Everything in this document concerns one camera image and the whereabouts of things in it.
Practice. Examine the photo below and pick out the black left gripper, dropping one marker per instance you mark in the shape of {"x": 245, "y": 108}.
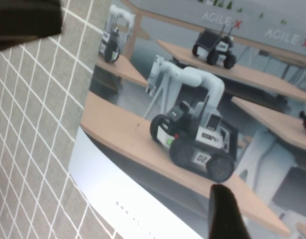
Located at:
{"x": 23, "y": 20}

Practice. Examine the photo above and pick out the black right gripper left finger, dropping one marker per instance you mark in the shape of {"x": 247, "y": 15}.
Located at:
{"x": 223, "y": 216}

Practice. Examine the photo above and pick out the AgileX robot brochure book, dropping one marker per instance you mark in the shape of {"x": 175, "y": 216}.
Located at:
{"x": 192, "y": 99}

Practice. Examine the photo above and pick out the grey white-checked tablecloth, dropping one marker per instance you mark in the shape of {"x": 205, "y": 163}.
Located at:
{"x": 30, "y": 124}

